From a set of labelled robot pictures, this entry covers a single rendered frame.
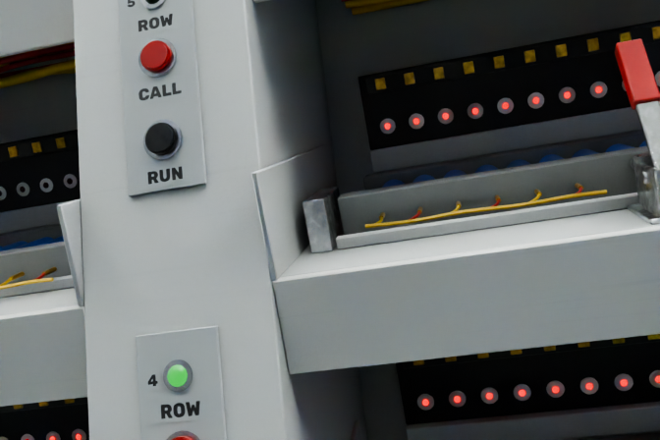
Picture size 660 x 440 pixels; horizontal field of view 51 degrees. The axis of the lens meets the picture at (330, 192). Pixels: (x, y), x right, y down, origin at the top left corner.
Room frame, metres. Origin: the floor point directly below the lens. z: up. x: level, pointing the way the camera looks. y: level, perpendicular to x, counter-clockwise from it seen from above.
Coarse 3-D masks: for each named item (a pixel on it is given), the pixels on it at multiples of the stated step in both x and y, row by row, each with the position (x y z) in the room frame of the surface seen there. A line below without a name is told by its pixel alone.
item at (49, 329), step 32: (0, 224) 0.54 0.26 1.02; (32, 224) 0.53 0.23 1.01; (64, 224) 0.32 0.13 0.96; (0, 320) 0.34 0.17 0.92; (32, 320) 0.34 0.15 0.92; (64, 320) 0.34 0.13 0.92; (0, 352) 0.35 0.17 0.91; (32, 352) 0.35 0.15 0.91; (64, 352) 0.35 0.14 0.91; (0, 384) 0.36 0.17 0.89; (32, 384) 0.35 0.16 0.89; (64, 384) 0.35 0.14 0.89
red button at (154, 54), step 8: (144, 48) 0.32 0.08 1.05; (152, 48) 0.32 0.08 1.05; (160, 48) 0.32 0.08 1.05; (168, 48) 0.32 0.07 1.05; (144, 56) 0.32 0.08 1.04; (152, 56) 0.32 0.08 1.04; (160, 56) 0.32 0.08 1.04; (168, 56) 0.32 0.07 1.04; (144, 64) 0.32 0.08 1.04; (152, 64) 0.32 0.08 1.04; (160, 64) 0.32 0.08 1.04; (168, 64) 0.32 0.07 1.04
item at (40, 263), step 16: (0, 256) 0.40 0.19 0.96; (16, 256) 0.39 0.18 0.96; (32, 256) 0.39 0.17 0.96; (48, 256) 0.39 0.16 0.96; (64, 256) 0.39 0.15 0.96; (0, 272) 0.40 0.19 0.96; (16, 272) 0.40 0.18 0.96; (32, 272) 0.40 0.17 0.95; (48, 272) 0.39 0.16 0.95; (64, 272) 0.39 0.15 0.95; (0, 288) 0.38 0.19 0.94
